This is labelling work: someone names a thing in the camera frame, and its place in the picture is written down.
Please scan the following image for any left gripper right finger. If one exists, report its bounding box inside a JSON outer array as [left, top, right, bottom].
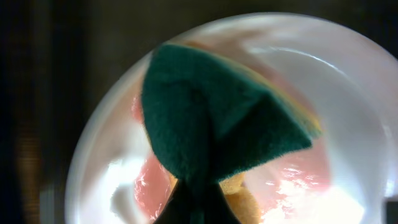
[[203, 184, 241, 224]]

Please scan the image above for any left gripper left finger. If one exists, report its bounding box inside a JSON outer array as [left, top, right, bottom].
[[154, 180, 193, 224]]

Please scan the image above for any green yellow sponge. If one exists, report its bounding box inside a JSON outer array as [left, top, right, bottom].
[[141, 44, 321, 224]]

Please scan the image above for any cream plate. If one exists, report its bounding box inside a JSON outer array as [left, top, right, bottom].
[[65, 13, 397, 223]]

